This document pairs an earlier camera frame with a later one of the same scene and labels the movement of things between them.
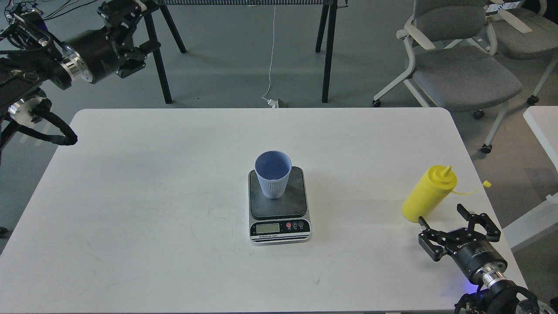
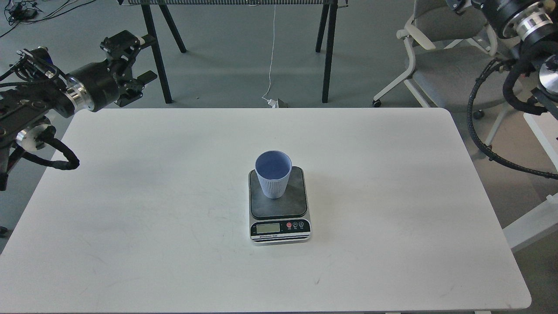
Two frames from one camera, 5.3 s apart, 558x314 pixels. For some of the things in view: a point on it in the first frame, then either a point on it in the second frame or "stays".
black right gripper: [472, 253] to [497, 13]
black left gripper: [98, 56] to [94, 86]
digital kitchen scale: [285, 220] stays
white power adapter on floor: [273, 104] stays
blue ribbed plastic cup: [273, 168] stays
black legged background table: [156, 6] stays
